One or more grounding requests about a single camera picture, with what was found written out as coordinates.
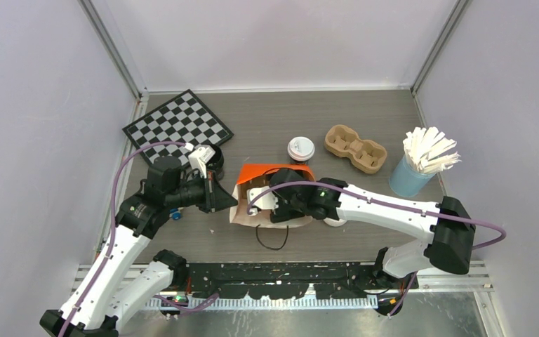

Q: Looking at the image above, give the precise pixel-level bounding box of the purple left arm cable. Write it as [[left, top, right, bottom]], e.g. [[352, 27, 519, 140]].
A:
[[55, 140, 219, 337]]

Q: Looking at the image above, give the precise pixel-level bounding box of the white lid stack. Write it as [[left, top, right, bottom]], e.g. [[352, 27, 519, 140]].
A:
[[324, 218, 347, 227]]

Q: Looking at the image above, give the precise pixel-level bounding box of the cardboard cup carrier tray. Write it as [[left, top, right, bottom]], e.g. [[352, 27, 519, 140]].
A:
[[324, 124, 387, 174]]

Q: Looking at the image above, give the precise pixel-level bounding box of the white plastic cup lid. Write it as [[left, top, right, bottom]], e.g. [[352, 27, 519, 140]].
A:
[[287, 136, 315, 160]]

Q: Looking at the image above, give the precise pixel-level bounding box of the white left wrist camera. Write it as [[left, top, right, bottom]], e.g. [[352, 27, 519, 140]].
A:
[[187, 145, 216, 178]]

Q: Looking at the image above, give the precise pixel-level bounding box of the black cup stack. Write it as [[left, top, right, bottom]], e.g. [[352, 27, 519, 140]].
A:
[[206, 144, 225, 181]]

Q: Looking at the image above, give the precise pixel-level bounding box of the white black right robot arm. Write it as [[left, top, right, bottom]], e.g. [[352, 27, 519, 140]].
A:
[[269, 168, 476, 288]]

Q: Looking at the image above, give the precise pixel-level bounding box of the orange paper bag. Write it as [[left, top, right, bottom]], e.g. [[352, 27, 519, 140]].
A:
[[229, 164, 315, 251]]

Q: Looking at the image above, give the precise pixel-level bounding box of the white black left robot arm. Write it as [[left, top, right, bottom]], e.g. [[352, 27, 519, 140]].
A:
[[39, 157, 237, 336]]

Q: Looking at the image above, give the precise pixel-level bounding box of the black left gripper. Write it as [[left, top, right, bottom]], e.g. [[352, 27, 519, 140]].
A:
[[166, 168, 238, 213]]

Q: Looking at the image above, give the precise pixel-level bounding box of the blue cup holder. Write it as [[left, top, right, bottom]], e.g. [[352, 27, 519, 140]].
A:
[[389, 157, 435, 197]]

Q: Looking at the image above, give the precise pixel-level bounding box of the dark translucent coffee cup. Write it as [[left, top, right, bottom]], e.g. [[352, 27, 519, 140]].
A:
[[291, 159, 310, 165]]

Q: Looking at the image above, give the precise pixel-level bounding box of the blue red toy car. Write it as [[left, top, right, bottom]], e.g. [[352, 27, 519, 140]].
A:
[[169, 209, 182, 220]]

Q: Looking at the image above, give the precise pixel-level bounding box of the black white chessboard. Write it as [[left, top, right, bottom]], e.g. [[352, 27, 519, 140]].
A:
[[123, 89, 234, 148]]

